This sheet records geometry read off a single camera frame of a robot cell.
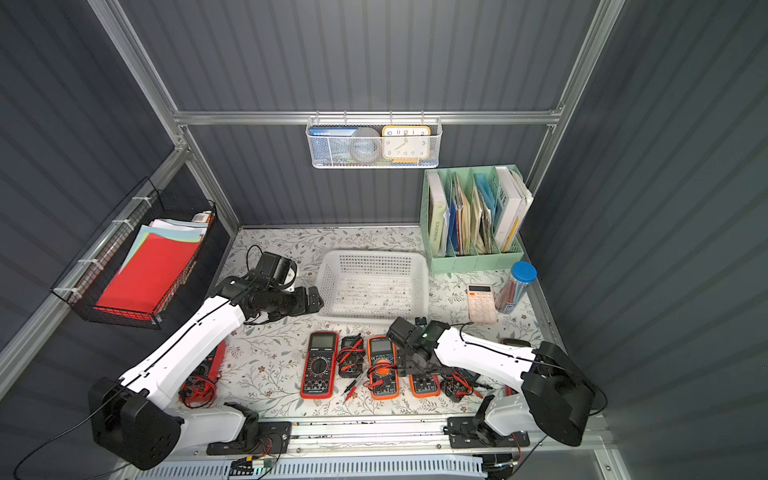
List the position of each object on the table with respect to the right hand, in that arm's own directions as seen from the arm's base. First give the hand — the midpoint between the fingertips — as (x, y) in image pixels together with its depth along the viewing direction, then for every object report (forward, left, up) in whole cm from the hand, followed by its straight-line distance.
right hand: (422, 367), depth 82 cm
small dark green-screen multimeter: (-5, -10, 0) cm, 11 cm away
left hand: (+12, +32, +14) cm, 36 cm away
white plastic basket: (+28, +14, -2) cm, 31 cm away
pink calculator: (+21, -21, -2) cm, 30 cm away
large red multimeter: (0, +29, 0) cm, 29 cm away
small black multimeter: (+2, +20, +1) cm, 20 cm away
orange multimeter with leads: (-1, +11, +2) cm, 11 cm away
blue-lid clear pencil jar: (+19, -27, +8) cm, 34 cm away
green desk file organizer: (+42, -17, +17) cm, 49 cm away
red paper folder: (+11, +66, +27) cm, 72 cm away
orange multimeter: (-5, -1, +1) cm, 5 cm away
